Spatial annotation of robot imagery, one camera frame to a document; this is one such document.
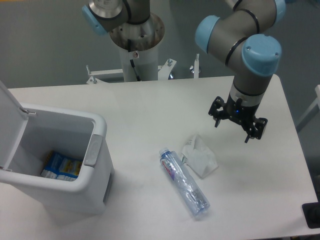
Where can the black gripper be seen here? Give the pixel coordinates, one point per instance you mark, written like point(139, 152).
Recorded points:
point(239, 112)

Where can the white plastic trash can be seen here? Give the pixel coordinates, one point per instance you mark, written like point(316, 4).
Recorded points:
point(77, 134)

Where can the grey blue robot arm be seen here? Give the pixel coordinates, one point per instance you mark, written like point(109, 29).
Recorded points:
point(238, 41)

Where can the clear plastic water bottle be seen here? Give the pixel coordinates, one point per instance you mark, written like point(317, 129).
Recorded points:
point(185, 184)

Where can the white trash can lid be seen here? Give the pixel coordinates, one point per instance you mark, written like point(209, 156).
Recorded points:
point(13, 121)

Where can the blue yellow box in bin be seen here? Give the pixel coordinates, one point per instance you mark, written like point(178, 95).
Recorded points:
point(61, 167)

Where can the white frame at right edge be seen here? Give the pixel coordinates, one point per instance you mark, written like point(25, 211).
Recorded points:
point(310, 112)

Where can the white metal base frame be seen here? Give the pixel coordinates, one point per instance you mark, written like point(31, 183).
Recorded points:
point(135, 68)

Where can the black clamp at table edge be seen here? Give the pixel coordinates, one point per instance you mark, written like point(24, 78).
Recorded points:
point(311, 213)

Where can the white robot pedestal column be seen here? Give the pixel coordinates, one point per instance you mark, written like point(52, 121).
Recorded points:
point(144, 38)

